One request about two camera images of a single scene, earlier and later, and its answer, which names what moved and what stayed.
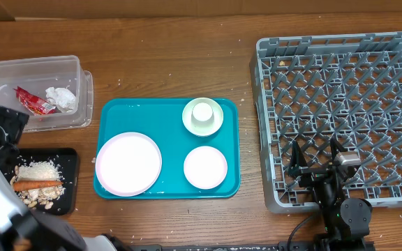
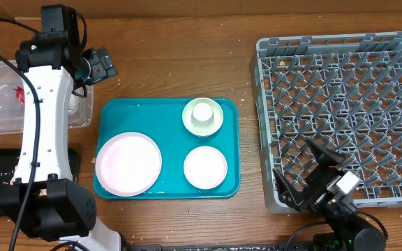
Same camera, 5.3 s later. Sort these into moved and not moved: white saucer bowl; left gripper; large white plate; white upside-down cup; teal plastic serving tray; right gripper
Moved: left gripper; right gripper
Not moved: teal plastic serving tray; white saucer bowl; large white plate; white upside-down cup
